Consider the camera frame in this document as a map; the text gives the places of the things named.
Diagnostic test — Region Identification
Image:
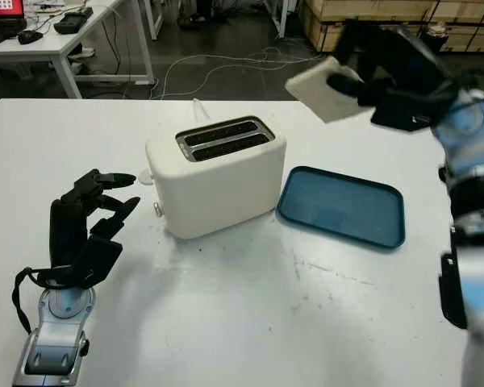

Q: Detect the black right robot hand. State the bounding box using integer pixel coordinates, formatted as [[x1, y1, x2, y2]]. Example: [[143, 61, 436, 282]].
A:
[[325, 20, 460, 118]]

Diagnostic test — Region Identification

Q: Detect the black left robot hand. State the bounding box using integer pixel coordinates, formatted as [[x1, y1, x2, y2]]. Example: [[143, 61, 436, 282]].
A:
[[49, 169, 141, 270]]

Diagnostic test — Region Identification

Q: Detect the white bread slice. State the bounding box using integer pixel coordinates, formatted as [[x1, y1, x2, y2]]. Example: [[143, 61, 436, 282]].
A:
[[285, 56, 374, 124]]

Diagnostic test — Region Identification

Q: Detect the cream white two-slot toaster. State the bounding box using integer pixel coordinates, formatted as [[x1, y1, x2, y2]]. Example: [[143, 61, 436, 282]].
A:
[[138, 115, 287, 239]]

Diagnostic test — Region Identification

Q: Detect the blue plastic tray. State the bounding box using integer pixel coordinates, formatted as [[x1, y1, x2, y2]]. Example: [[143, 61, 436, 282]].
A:
[[275, 164, 407, 252]]

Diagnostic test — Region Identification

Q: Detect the black trash bin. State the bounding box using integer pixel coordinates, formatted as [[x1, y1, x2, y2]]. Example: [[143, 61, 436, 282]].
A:
[[425, 22, 451, 53]]

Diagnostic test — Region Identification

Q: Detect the white office desk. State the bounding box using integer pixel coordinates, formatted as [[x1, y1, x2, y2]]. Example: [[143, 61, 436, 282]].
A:
[[0, 0, 155, 100]]

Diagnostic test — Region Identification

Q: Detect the black computer mouse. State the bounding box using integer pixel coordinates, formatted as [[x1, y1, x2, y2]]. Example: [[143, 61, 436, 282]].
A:
[[17, 30, 44, 45]]

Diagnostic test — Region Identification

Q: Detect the black handheld controller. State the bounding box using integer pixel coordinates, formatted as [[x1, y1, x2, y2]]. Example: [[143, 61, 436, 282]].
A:
[[53, 6, 94, 35]]

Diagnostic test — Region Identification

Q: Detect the black laptop with lit screen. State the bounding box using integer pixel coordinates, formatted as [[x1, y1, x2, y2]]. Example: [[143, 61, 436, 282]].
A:
[[0, 0, 27, 48]]

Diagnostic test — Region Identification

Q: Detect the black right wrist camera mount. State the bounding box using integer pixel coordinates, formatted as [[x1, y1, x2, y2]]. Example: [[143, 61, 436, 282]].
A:
[[369, 90, 435, 133]]

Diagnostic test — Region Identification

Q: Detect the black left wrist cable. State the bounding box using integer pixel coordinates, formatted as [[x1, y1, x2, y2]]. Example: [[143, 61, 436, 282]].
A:
[[10, 267, 65, 334]]

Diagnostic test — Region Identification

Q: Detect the white table leg frame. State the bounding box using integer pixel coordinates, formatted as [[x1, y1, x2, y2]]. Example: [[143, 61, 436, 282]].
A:
[[269, 0, 290, 40], [143, 0, 166, 41]]

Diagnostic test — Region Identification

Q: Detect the white cable on floor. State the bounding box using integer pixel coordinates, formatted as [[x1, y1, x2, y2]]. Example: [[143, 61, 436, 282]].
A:
[[151, 45, 328, 101]]

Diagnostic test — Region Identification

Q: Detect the white toaster power cord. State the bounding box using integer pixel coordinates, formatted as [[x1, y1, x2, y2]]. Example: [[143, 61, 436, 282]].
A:
[[191, 98, 211, 122]]

